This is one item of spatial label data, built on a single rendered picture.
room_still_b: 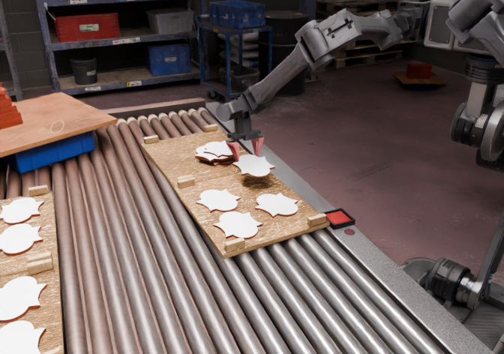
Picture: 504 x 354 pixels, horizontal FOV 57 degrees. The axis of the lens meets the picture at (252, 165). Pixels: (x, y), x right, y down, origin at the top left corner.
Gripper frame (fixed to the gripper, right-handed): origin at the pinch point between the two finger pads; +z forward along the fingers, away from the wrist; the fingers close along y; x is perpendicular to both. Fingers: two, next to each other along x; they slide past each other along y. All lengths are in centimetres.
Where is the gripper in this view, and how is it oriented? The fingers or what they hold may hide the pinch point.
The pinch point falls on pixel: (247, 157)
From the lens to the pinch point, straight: 159.3
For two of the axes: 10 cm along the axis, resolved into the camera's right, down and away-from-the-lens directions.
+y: -8.8, 2.1, -4.2
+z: 1.2, 9.7, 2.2
